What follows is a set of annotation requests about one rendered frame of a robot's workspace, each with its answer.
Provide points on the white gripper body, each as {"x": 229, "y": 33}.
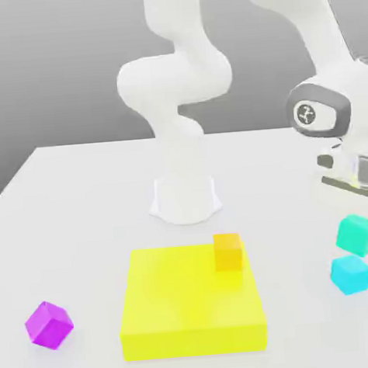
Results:
{"x": 352, "y": 189}

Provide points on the small green cube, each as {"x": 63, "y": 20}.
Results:
{"x": 353, "y": 236}

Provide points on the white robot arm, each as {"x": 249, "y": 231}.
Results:
{"x": 175, "y": 78}

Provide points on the small cyan cube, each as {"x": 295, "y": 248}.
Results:
{"x": 350, "y": 275}

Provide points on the small orange cube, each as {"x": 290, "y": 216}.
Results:
{"x": 227, "y": 252}

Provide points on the small purple cube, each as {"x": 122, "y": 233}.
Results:
{"x": 48, "y": 325}

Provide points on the large yellow box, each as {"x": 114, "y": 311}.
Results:
{"x": 190, "y": 302}

